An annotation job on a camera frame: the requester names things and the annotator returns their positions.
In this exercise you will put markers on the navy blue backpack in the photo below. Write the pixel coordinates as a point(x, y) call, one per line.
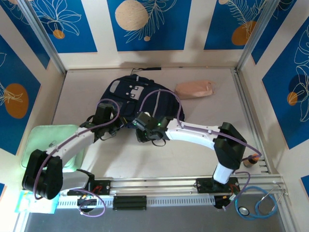
point(166, 106)

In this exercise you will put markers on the pink pencil pouch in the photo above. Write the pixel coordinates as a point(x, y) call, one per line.
point(193, 89)

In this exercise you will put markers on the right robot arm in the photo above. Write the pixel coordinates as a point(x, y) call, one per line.
point(193, 135)

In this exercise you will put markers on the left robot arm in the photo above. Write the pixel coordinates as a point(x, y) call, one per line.
point(41, 176)

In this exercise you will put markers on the blue white tissue pack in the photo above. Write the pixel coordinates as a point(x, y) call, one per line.
point(36, 207)

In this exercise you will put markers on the black ribbed block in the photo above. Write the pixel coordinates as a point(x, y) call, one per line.
point(130, 202)

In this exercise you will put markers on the mint green zip case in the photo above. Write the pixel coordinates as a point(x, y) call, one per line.
point(36, 137)

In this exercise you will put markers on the brown bottle orange cap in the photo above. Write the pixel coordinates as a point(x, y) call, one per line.
point(248, 163)

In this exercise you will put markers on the blue stethoscope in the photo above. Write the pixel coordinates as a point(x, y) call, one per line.
point(242, 211)

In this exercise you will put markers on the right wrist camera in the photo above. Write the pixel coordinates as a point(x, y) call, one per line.
point(149, 114)

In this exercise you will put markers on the aluminium mounting rail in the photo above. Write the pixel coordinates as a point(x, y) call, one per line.
point(157, 184)

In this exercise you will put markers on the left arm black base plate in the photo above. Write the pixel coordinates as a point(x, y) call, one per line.
point(103, 187)

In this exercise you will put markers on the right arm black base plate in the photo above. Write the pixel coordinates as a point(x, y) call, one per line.
point(204, 186)

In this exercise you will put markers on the aluminium side rail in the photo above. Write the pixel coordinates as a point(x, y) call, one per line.
point(241, 96)

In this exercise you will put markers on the aluminium frame post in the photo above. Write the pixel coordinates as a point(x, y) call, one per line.
point(256, 31)
point(41, 33)

